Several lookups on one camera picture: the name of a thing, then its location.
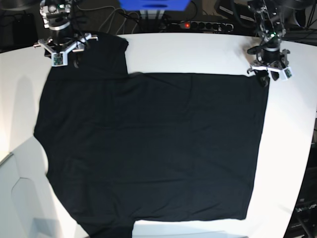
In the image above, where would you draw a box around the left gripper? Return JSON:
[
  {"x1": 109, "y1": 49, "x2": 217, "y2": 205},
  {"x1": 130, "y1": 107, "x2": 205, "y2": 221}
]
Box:
[{"x1": 247, "y1": 48, "x2": 290, "y2": 87}]

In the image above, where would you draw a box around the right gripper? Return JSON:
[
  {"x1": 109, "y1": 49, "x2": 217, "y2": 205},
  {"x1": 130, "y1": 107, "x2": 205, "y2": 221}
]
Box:
[{"x1": 33, "y1": 33, "x2": 99, "y2": 68}]

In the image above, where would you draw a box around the black T-shirt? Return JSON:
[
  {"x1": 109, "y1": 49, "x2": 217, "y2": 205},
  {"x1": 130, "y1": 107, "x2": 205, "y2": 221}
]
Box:
[{"x1": 34, "y1": 33, "x2": 268, "y2": 238}]

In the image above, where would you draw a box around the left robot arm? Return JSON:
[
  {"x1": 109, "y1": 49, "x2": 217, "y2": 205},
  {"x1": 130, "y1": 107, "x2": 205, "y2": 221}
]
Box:
[{"x1": 247, "y1": 0, "x2": 292, "y2": 87}]

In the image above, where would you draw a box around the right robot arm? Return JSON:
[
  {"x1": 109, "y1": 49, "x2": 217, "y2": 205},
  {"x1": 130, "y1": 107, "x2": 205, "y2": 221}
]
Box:
[{"x1": 33, "y1": 0, "x2": 99, "y2": 68}]

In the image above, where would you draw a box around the black power strip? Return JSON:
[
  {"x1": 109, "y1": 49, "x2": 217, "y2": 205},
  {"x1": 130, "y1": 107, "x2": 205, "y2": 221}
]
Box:
[{"x1": 168, "y1": 21, "x2": 234, "y2": 34}]

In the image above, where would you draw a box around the blue plastic box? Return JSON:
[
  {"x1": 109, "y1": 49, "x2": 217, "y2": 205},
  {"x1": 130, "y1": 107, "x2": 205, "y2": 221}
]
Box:
[{"x1": 119, "y1": 0, "x2": 191, "y2": 11}]

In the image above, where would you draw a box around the white chair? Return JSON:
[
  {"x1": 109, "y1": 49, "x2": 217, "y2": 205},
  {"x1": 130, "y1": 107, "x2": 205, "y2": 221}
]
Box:
[{"x1": 0, "y1": 136, "x2": 88, "y2": 238}]

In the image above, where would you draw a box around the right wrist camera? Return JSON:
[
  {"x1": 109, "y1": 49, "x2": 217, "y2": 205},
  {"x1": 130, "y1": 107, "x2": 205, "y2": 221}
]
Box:
[{"x1": 51, "y1": 53, "x2": 68, "y2": 67}]

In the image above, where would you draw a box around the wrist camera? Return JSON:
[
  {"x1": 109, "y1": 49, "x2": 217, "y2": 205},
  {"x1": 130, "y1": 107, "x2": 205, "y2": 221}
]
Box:
[
  {"x1": 279, "y1": 66, "x2": 293, "y2": 81},
  {"x1": 51, "y1": 53, "x2": 68, "y2": 67}
]

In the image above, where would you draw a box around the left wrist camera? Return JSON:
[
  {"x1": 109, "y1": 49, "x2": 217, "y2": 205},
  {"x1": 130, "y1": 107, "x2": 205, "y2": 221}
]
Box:
[{"x1": 279, "y1": 66, "x2": 293, "y2": 81}]

